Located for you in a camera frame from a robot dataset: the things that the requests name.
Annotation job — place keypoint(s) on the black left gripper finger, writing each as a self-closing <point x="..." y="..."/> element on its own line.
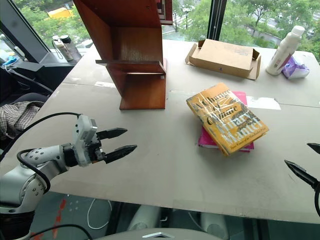
<point x="112" y="133"/>
<point x="120" y="152"/>

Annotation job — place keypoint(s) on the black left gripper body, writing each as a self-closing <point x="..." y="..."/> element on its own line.
<point x="97" y="151"/>

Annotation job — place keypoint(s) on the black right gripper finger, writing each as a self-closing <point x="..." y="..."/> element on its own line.
<point x="301" y="173"/>
<point x="315" y="147"/>

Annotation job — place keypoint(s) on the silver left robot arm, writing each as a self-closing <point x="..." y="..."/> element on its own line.
<point x="27" y="183"/>

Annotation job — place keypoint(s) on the reddish brown wooden bookshelf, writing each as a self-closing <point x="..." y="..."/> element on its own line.
<point x="140" y="50"/>

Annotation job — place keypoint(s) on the pink book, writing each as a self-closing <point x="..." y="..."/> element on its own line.
<point x="207" y="140"/>

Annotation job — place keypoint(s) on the yellow hardcover book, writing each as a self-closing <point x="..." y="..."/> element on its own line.
<point x="228" y="120"/>

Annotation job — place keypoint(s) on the white paper label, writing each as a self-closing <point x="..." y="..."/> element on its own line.
<point x="263" y="103"/>

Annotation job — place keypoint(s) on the grey rounded shape under table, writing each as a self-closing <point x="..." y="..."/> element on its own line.
<point x="213" y="225"/>
<point x="145" y="216"/>

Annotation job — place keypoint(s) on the purple white tissue packet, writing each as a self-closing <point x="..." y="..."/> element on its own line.
<point x="295" y="68"/>

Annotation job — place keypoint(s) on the black chair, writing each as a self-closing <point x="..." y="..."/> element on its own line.
<point x="30" y="97"/>

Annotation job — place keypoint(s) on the plaid checkered cloth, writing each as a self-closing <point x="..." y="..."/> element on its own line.
<point x="17" y="113"/>

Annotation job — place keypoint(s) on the clear bottle with black cap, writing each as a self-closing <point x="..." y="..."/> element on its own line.
<point x="71" y="46"/>

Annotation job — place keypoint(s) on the white plastic bottle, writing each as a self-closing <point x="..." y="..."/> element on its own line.
<point x="283" y="53"/>

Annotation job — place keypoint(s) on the blue small object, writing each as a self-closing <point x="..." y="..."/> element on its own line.
<point x="12" y="59"/>

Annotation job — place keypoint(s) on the open brown cardboard box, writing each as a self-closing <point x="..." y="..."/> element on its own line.
<point x="222" y="57"/>

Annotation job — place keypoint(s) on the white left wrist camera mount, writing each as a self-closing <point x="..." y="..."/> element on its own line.
<point x="83" y="132"/>

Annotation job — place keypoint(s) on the black window frame post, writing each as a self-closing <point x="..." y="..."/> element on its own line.
<point x="216" y="20"/>

